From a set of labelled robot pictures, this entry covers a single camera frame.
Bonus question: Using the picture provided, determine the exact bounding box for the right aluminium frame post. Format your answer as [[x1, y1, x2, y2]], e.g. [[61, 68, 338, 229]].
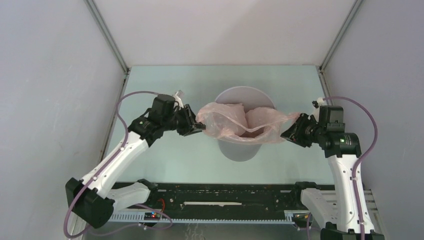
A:
[[319, 0, 365, 73]]

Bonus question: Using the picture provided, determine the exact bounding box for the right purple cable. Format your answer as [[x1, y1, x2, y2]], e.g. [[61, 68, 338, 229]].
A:
[[306, 96, 379, 240]]

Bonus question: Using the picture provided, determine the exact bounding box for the white cable duct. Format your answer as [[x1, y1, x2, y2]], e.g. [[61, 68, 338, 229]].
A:
[[109, 211, 314, 225]]

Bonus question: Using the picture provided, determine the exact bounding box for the pink plastic trash bag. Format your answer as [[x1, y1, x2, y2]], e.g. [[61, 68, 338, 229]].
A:
[[196, 102, 300, 145]]

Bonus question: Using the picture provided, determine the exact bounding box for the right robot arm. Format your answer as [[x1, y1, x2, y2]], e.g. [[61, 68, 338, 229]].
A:
[[280, 105, 385, 240]]

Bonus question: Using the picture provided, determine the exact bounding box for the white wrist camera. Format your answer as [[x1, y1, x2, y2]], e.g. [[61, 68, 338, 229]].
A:
[[311, 97, 327, 121], [173, 90, 184, 108]]

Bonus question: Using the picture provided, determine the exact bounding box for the purple cable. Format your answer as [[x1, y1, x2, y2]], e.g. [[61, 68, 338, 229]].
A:
[[306, 96, 379, 240], [62, 91, 173, 240]]

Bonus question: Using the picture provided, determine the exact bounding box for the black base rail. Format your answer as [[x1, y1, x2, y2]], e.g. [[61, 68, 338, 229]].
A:
[[109, 181, 335, 221]]

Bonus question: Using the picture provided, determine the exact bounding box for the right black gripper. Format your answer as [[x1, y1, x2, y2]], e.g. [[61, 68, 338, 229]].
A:
[[280, 112, 326, 148]]

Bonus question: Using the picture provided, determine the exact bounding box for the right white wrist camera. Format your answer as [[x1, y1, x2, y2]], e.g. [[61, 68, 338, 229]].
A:
[[311, 97, 327, 121]]

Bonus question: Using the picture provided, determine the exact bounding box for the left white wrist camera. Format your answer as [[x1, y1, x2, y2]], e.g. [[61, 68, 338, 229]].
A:
[[173, 90, 184, 108]]

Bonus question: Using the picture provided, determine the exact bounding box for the left aluminium frame post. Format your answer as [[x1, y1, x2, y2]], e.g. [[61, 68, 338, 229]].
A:
[[84, 0, 130, 75]]

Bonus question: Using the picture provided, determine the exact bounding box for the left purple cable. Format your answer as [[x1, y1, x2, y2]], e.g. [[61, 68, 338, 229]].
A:
[[62, 91, 173, 240]]

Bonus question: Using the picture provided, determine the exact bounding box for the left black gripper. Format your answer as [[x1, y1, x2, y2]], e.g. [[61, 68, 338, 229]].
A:
[[162, 104, 207, 137]]

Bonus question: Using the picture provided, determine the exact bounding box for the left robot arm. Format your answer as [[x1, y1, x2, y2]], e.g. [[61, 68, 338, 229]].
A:
[[65, 93, 206, 229]]

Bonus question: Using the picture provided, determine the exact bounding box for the grey plastic trash bin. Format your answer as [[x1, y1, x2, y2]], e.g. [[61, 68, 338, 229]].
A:
[[215, 86, 276, 162]]

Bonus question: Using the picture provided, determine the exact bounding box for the aluminium frame post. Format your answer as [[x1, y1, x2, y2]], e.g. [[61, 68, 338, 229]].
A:
[[319, 0, 365, 73], [84, 0, 130, 75]]

